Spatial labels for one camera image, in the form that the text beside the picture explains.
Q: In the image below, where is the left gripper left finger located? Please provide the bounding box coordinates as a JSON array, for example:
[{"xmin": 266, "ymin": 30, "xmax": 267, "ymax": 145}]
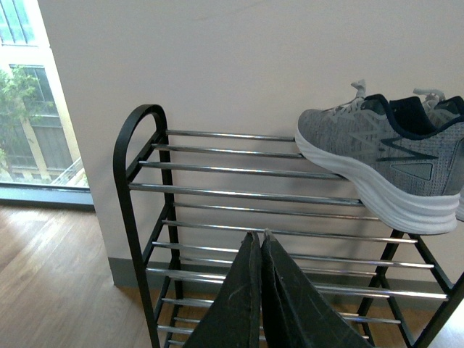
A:
[{"xmin": 184, "ymin": 232, "xmax": 261, "ymax": 347}]

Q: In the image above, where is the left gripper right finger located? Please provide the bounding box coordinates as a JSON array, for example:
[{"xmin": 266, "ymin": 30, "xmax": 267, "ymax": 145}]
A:
[{"xmin": 261, "ymin": 229, "xmax": 370, "ymax": 347}]

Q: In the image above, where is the grey sneaker navy collar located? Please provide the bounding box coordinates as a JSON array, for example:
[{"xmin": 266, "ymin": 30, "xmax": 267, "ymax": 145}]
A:
[{"xmin": 295, "ymin": 80, "xmax": 463, "ymax": 235}]

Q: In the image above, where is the grey sneaker white sole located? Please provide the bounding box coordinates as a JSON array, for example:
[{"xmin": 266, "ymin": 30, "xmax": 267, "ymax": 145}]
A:
[{"xmin": 413, "ymin": 88, "xmax": 463, "ymax": 223}]

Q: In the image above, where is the black metal shoe rack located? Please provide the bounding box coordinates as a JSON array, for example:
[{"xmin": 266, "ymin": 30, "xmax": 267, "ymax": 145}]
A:
[{"xmin": 113, "ymin": 104, "xmax": 463, "ymax": 347}]

